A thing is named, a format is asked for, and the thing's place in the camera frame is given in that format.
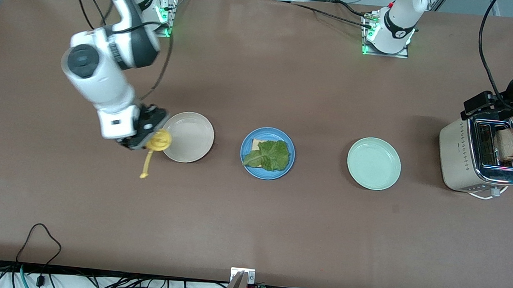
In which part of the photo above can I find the yellow mustard squeeze bottle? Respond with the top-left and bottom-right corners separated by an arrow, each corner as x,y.
139,127 -> 173,181

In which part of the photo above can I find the toasted bread slice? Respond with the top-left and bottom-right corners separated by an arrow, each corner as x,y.
491,127 -> 513,162
250,138 -> 266,169

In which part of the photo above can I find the green lettuce leaf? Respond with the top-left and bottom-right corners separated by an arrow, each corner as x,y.
242,137 -> 292,173

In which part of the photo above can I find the beige round plate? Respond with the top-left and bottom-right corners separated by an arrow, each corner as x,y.
159,110 -> 217,165

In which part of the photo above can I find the light green round plate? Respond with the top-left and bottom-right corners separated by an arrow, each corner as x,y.
345,136 -> 404,192

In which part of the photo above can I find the blue round plate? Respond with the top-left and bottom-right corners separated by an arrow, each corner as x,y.
238,125 -> 297,182

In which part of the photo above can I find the cream chrome toaster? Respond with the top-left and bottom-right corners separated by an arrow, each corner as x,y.
435,114 -> 513,196

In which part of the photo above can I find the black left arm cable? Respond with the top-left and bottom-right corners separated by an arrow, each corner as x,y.
474,0 -> 513,110

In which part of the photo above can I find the white toaster power cable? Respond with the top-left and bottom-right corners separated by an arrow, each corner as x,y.
467,186 -> 504,201

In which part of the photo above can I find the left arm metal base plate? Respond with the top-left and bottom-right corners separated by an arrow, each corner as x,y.
360,14 -> 413,59

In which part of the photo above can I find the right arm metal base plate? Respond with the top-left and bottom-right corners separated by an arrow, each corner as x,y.
154,0 -> 179,38

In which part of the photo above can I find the thin black looped cable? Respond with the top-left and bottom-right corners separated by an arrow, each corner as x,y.
14,222 -> 63,288

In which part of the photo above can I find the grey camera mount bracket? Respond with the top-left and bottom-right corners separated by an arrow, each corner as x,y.
218,267 -> 256,288

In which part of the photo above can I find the black base power cable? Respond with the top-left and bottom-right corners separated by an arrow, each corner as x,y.
272,0 -> 375,30

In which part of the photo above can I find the teal cable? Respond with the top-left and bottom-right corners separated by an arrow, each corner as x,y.
18,264 -> 33,288

